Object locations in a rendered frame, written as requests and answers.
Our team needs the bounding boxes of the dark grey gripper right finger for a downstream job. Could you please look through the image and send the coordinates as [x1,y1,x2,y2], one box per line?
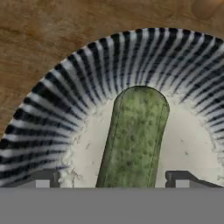
[164,170,223,189]

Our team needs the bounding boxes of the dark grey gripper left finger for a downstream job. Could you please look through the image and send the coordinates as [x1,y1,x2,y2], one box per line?
[4,170,61,189]

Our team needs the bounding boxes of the green cucumber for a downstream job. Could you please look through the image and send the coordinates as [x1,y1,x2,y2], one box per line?
[95,85,171,189]

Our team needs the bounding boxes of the black and white striped plate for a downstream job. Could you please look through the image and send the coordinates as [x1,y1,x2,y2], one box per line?
[0,27,224,189]

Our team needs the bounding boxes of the brown rounded object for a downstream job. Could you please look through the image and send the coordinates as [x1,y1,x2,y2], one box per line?
[191,0,224,21]

